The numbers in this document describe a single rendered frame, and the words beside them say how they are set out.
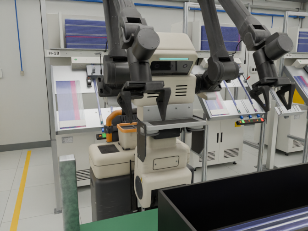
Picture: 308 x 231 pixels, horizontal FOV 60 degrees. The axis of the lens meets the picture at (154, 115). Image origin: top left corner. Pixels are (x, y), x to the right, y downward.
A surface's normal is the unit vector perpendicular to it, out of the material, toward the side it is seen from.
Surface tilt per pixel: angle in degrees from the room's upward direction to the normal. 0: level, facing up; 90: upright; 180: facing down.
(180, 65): 132
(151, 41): 63
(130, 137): 92
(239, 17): 85
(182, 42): 42
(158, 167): 98
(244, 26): 88
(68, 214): 90
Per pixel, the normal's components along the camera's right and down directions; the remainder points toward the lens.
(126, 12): 0.25, -0.60
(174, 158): 0.36, 0.33
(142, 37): 0.32, -0.28
